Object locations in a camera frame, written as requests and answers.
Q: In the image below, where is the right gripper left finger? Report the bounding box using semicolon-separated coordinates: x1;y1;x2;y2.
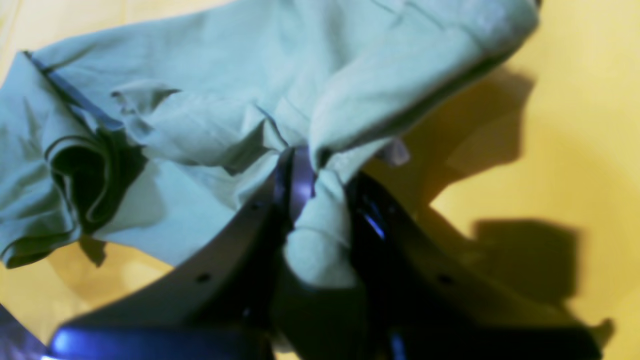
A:
47;146;315;360

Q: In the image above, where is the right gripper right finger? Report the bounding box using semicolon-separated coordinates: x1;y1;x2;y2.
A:
347;173;602;360

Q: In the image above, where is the green T-shirt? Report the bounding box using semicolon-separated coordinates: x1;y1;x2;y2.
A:
1;0;538;289

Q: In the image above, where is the yellow tablecloth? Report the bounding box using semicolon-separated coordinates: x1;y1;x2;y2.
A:
1;0;639;360

